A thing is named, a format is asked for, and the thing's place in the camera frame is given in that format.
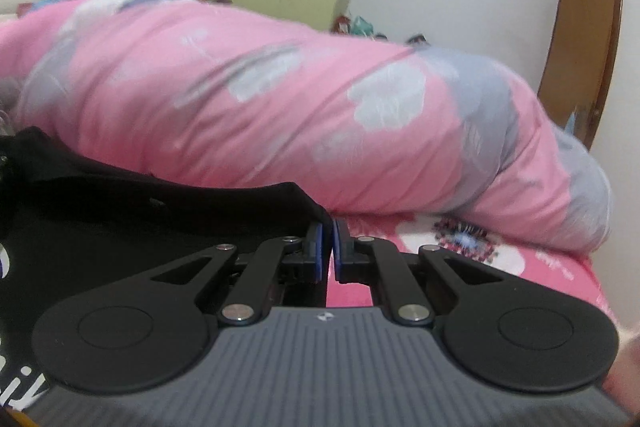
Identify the pink flower print blanket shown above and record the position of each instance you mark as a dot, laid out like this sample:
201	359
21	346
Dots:
525	259

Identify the pink grey floral quilt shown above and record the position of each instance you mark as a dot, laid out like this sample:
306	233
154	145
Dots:
280	107

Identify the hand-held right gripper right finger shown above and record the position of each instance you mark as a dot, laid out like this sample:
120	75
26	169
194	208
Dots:
342	248

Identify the brown wooden door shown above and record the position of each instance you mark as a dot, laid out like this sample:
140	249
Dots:
580	47

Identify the teal plastic bag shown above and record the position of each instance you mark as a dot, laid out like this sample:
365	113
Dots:
361	26

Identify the black printed t-shirt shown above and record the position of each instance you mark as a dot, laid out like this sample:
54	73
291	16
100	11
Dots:
100	217

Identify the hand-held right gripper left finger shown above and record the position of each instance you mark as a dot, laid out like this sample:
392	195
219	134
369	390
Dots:
315	253

